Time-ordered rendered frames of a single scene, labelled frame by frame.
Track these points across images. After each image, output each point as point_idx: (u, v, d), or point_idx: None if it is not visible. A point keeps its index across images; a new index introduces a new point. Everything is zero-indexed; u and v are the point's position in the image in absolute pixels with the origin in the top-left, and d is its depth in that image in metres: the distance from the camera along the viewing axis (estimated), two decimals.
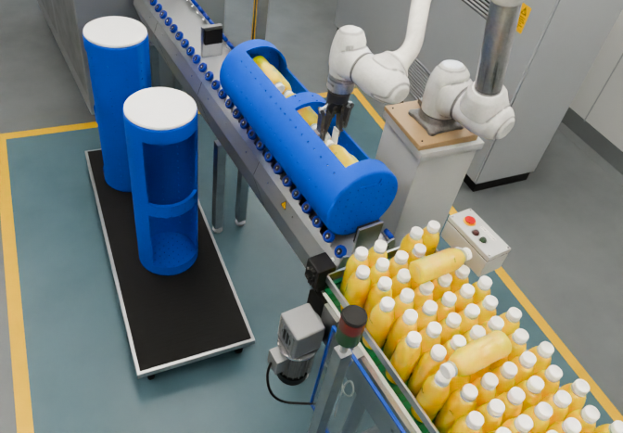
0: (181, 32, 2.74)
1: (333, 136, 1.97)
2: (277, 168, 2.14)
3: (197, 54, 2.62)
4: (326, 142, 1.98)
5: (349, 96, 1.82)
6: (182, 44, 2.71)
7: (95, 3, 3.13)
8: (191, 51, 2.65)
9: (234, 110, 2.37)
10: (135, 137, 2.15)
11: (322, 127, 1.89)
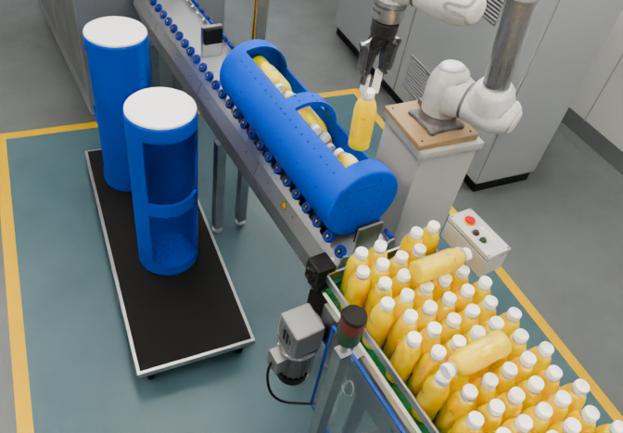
0: (181, 32, 2.74)
1: (375, 82, 1.68)
2: (277, 168, 2.14)
3: (197, 54, 2.62)
4: (369, 92, 1.68)
5: (397, 28, 1.53)
6: (182, 44, 2.71)
7: (95, 3, 3.13)
8: (191, 51, 2.65)
9: (234, 110, 2.37)
10: (135, 137, 2.15)
11: (363, 67, 1.59)
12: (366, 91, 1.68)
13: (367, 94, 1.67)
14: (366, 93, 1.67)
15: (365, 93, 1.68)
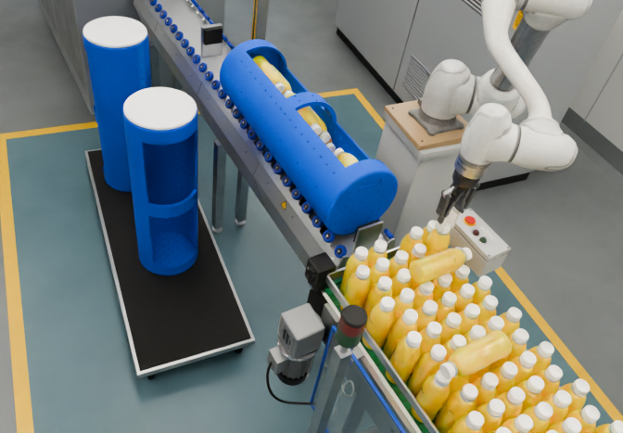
0: (181, 32, 2.74)
1: (450, 217, 1.74)
2: (277, 168, 2.14)
3: (197, 54, 2.62)
4: (445, 228, 1.73)
5: (479, 179, 1.58)
6: (182, 44, 2.71)
7: (95, 3, 3.13)
8: (191, 51, 2.65)
9: (234, 110, 2.37)
10: (135, 137, 2.15)
11: (443, 211, 1.65)
12: None
13: (443, 230, 1.73)
14: (443, 229, 1.73)
15: None
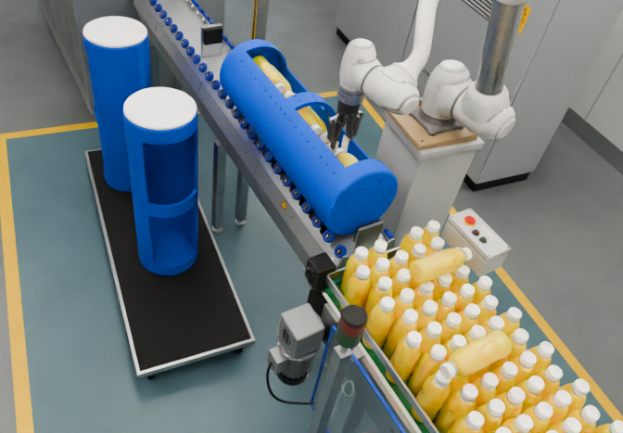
0: (181, 32, 2.74)
1: (343, 145, 2.03)
2: (277, 168, 2.14)
3: (197, 54, 2.62)
4: (438, 244, 1.78)
5: (359, 107, 1.88)
6: (182, 44, 2.71)
7: (95, 3, 3.13)
8: (191, 51, 2.65)
9: (234, 110, 2.37)
10: (135, 137, 2.15)
11: (332, 136, 1.94)
12: (436, 243, 1.78)
13: (437, 246, 1.78)
14: (437, 245, 1.78)
15: (435, 245, 1.78)
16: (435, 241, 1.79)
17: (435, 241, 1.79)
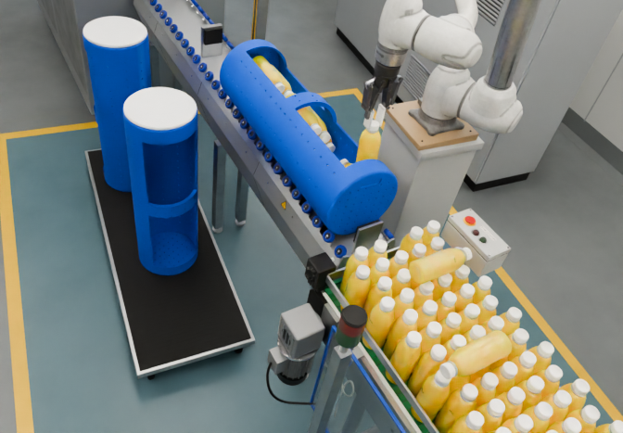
0: (181, 32, 2.74)
1: (378, 115, 1.80)
2: (277, 168, 2.14)
3: (197, 54, 2.62)
4: (438, 244, 1.78)
5: (399, 69, 1.64)
6: (182, 44, 2.71)
7: (95, 3, 3.13)
8: (191, 51, 2.65)
9: (234, 110, 2.37)
10: (135, 137, 2.15)
11: (367, 104, 1.71)
12: (436, 243, 1.78)
13: (437, 246, 1.78)
14: (437, 245, 1.78)
15: (435, 245, 1.78)
16: (435, 241, 1.79)
17: (435, 241, 1.79)
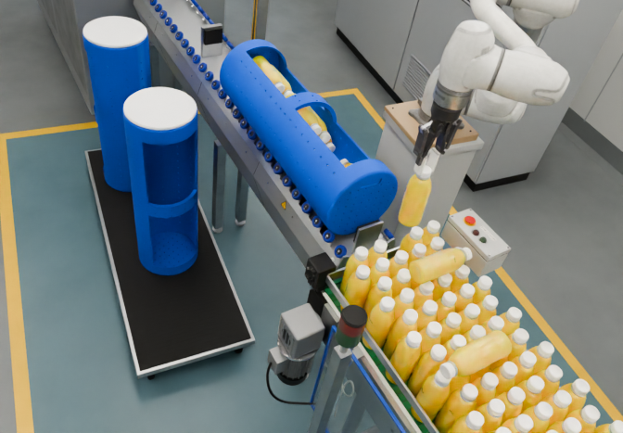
0: (181, 32, 2.74)
1: (430, 159, 1.58)
2: (277, 168, 2.14)
3: (197, 54, 2.62)
4: (438, 244, 1.78)
5: (460, 112, 1.42)
6: (182, 44, 2.71)
7: (95, 3, 3.13)
8: (191, 51, 2.65)
9: (234, 110, 2.37)
10: (135, 137, 2.15)
11: (422, 149, 1.49)
12: (436, 243, 1.78)
13: (437, 246, 1.78)
14: (437, 245, 1.78)
15: (435, 245, 1.78)
16: (435, 241, 1.79)
17: (435, 241, 1.79)
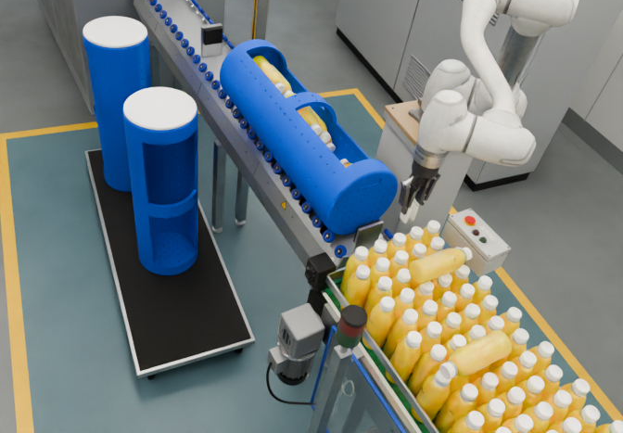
0: (181, 32, 2.74)
1: (411, 210, 1.70)
2: (277, 168, 2.14)
3: (197, 54, 2.62)
4: (438, 244, 1.78)
5: (438, 169, 1.55)
6: (182, 44, 2.71)
7: (95, 3, 3.13)
8: (191, 51, 2.65)
9: (234, 110, 2.37)
10: (135, 137, 2.15)
11: (405, 201, 1.62)
12: (436, 243, 1.78)
13: (437, 246, 1.78)
14: (437, 245, 1.78)
15: (435, 245, 1.78)
16: (435, 241, 1.79)
17: (435, 241, 1.79)
